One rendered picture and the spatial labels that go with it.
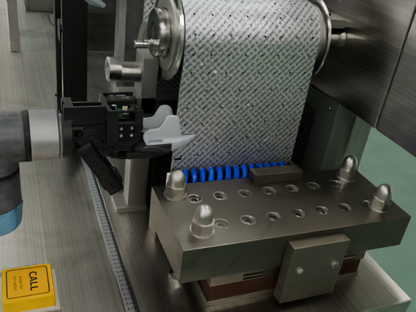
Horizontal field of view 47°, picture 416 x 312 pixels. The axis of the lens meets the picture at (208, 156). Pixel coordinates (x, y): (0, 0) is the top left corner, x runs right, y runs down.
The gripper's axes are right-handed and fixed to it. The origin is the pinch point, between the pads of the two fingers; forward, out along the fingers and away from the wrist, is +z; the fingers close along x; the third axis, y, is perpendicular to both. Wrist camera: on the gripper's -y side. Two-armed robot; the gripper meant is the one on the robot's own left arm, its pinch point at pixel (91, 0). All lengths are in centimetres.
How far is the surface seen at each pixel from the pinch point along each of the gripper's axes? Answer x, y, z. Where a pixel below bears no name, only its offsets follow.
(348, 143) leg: 7, 15, 67
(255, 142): -7.3, 1.3, 35.0
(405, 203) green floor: 97, 26, 236
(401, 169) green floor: 132, 43, 258
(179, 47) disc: -8.2, 4.2, 11.4
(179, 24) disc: -7.1, 6.5, 9.4
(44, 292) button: -20.6, -33.8, 16.3
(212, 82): -7.2, 3.7, 19.9
